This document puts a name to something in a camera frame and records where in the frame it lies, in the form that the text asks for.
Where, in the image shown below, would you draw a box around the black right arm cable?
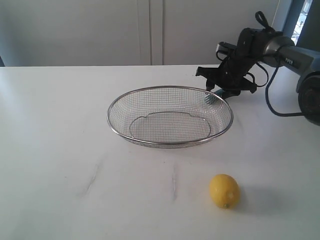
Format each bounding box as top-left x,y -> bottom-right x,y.
246,10 -> 306,118

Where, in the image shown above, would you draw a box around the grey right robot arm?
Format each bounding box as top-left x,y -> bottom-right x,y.
195,27 -> 320,125

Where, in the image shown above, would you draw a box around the white cabinet doors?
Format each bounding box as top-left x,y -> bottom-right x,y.
0,0 -> 279,67

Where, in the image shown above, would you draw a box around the oval wire mesh basket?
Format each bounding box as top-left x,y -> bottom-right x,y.
106,85 -> 234,149

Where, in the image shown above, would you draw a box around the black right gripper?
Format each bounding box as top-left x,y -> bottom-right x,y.
195,28 -> 265,100

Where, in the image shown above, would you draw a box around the window with dark frame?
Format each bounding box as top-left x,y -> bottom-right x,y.
271,0 -> 320,64

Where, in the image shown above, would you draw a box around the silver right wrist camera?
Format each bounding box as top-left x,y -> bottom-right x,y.
216,41 -> 237,56

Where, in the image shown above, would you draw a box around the yellow lemon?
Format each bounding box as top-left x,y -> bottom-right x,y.
209,174 -> 241,209

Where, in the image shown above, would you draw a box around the teal handled vegetable peeler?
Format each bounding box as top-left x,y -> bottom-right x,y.
204,89 -> 223,105

